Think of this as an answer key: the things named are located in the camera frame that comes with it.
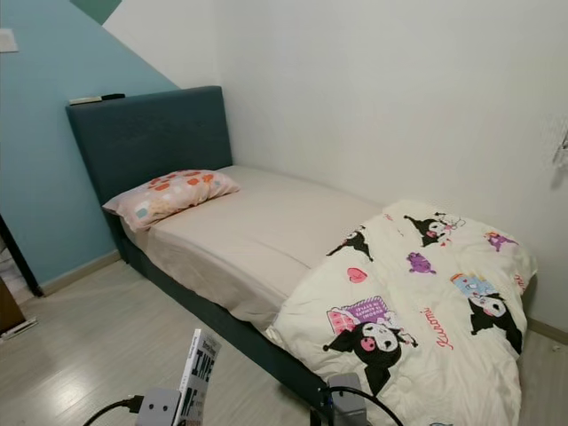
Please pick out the white book blue letters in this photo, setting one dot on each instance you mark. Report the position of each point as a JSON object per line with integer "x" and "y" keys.
{"x": 200, "y": 377}

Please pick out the pink pillow orange spots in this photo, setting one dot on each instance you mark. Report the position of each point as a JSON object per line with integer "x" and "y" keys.
{"x": 170, "y": 197}

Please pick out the cream cartoon print quilt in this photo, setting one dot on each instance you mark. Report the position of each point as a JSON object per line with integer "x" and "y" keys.
{"x": 426, "y": 355}

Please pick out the cream mattress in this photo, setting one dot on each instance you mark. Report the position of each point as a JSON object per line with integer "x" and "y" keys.
{"x": 257, "y": 235}

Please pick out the brown wooden nightstand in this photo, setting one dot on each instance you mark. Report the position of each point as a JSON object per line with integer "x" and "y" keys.
{"x": 11, "y": 309}

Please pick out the blue grey upholstered headboard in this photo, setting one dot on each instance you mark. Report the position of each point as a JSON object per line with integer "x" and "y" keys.
{"x": 151, "y": 138}

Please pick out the white blind wand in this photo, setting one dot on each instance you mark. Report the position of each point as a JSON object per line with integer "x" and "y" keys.
{"x": 561, "y": 146}

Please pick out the black remote control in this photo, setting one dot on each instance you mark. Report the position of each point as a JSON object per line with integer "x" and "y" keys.
{"x": 114, "y": 96}

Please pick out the white remote control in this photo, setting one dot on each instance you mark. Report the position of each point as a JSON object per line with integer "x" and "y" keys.
{"x": 86, "y": 100}

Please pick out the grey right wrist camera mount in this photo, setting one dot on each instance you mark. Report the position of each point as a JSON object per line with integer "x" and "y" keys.
{"x": 349, "y": 401}

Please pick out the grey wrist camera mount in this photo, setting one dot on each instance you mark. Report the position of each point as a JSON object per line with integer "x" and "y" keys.
{"x": 349, "y": 401}
{"x": 160, "y": 408}

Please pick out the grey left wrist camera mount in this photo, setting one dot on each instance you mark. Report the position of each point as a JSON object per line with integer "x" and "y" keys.
{"x": 160, "y": 408}

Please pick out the white wall switch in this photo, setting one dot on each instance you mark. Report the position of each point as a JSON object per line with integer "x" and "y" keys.
{"x": 8, "y": 41}

